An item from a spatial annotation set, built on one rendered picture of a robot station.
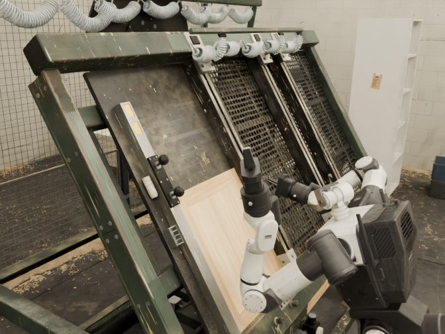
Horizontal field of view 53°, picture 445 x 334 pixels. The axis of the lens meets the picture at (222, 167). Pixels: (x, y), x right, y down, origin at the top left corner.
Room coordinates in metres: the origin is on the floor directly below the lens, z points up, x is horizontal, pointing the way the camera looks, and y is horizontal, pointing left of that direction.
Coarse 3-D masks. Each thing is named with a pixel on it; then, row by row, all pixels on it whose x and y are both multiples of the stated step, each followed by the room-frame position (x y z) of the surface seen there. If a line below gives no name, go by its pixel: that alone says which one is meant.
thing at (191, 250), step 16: (128, 128) 1.57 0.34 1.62; (144, 144) 1.56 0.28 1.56; (144, 160) 1.53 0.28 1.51; (160, 192) 1.49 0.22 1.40; (176, 208) 1.49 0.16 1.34; (176, 224) 1.45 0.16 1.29; (192, 240) 1.45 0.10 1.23; (192, 256) 1.41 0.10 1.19; (208, 272) 1.41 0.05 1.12; (208, 288) 1.37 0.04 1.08; (208, 304) 1.37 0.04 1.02; (224, 304) 1.38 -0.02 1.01; (224, 320) 1.34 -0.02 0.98
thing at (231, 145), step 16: (192, 48) 2.00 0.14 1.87; (224, 48) 1.99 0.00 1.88; (192, 64) 2.02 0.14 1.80; (208, 64) 2.02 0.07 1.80; (192, 80) 2.02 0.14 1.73; (208, 80) 2.02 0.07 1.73; (208, 96) 1.97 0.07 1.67; (208, 112) 1.97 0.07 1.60; (224, 112) 1.98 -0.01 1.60; (224, 128) 1.92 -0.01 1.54; (224, 144) 1.92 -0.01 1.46; (240, 144) 1.93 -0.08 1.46; (240, 176) 1.87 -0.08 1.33; (288, 240) 1.80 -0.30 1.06; (288, 256) 1.74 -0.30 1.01
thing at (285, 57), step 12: (300, 36) 2.63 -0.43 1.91; (276, 60) 2.68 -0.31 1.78; (276, 72) 2.68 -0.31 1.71; (288, 72) 2.68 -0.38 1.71; (288, 84) 2.63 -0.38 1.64; (288, 96) 2.63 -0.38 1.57; (300, 96) 2.63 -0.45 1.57; (300, 108) 2.59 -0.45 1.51; (300, 120) 2.58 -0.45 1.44; (312, 120) 2.59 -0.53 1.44; (312, 132) 2.54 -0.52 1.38; (312, 144) 2.54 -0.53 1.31; (324, 144) 2.55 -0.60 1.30; (324, 156) 2.49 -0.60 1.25; (324, 168) 2.49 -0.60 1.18; (336, 168) 2.50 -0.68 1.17; (336, 180) 2.44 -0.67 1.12
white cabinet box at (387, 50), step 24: (360, 24) 5.28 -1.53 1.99; (384, 24) 5.14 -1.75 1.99; (408, 24) 5.01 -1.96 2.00; (360, 48) 5.27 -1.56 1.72; (384, 48) 5.13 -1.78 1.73; (408, 48) 4.99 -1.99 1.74; (360, 72) 5.25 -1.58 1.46; (384, 72) 5.11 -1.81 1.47; (408, 72) 5.52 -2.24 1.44; (360, 96) 5.23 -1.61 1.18; (384, 96) 5.09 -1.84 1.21; (408, 96) 5.50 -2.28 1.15; (360, 120) 5.22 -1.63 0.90; (384, 120) 5.07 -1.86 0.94; (408, 120) 5.49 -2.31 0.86; (384, 144) 5.05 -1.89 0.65; (384, 168) 5.03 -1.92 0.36
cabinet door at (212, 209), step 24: (192, 192) 1.62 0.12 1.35; (216, 192) 1.72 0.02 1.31; (192, 216) 1.55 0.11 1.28; (216, 216) 1.64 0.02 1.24; (240, 216) 1.75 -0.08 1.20; (216, 240) 1.57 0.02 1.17; (240, 240) 1.66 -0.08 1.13; (216, 264) 1.49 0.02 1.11; (240, 264) 1.58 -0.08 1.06; (264, 264) 1.68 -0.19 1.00; (240, 312) 1.44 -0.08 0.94
